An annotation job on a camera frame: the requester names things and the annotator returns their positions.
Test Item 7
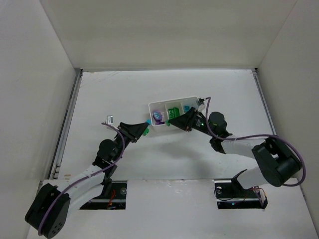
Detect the green lego plate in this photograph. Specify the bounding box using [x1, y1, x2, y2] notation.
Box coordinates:
[173, 107, 180, 118]

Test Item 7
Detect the purple curved lego brick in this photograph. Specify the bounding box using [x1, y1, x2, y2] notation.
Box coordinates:
[153, 111, 164, 125]

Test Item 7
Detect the small green lego brick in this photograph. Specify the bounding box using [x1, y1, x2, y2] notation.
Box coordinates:
[167, 108, 175, 119]

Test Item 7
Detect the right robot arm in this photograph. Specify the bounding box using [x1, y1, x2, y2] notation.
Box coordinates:
[168, 108, 304, 189]

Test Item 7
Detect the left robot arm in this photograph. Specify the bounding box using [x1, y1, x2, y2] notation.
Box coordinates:
[24, 122, 150, 239]

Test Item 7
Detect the white divided plastic container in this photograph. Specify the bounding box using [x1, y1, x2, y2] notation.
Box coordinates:
[148, 96, 206, 134]

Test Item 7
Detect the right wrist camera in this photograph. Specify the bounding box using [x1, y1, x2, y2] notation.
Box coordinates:
[196, 98, 206, 112]

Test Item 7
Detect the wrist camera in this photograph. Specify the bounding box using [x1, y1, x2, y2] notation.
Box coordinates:
[106, 115, 114, 125]
[196, 98, 206, 112]

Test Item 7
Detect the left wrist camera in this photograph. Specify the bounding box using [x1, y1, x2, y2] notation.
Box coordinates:
[106, 115, 114, 125]

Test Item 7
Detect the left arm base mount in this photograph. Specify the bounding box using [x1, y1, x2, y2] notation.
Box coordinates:
[80, 181, 128, 210]

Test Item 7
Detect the right aluminium rail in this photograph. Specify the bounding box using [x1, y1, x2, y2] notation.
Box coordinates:
[252, 67, 292, 179]

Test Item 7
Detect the aluminium rail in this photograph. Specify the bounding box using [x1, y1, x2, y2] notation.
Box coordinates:
[45, 68, 83, 179]
[252, 67, 292, 179]

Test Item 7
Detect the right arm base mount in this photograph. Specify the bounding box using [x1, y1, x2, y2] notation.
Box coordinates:
[214, 180, 268, 210]

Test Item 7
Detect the left aluminium rail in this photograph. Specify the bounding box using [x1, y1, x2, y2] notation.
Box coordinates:
[45, 68, 83, 179]

